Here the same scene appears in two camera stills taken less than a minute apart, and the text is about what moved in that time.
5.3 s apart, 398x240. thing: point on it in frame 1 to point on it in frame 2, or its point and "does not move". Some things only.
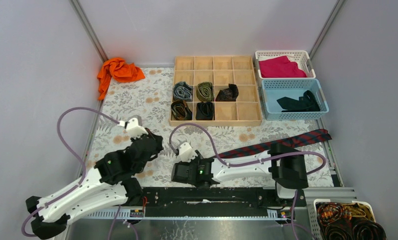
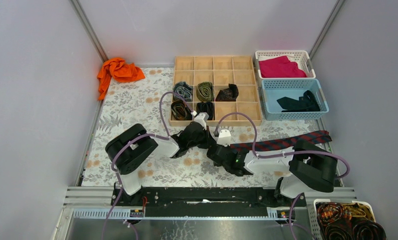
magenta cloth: (280, 66) does not move
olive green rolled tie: (205, 91) does not move
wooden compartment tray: (215, 91) does not move
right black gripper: (196, 159) to (228, 148)
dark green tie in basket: (306, 103) does not move
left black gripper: (150, 145) to (201, 136)
